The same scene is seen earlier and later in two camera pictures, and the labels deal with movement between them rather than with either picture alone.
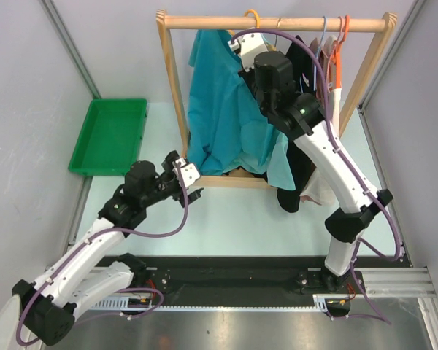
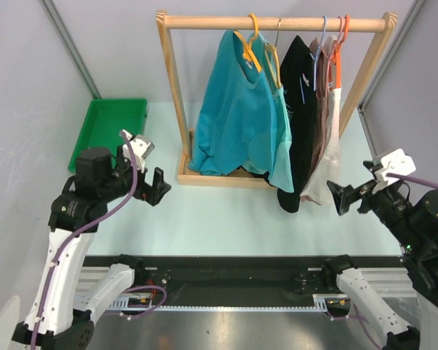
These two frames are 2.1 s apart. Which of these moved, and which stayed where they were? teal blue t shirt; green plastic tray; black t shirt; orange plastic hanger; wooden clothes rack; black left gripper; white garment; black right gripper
Moved: black right gripper; teal blue t shirt; black left gripper
Stayed: green plastic tray; wooden clothes rack; orange plastic hanger; black t shirt; white garment
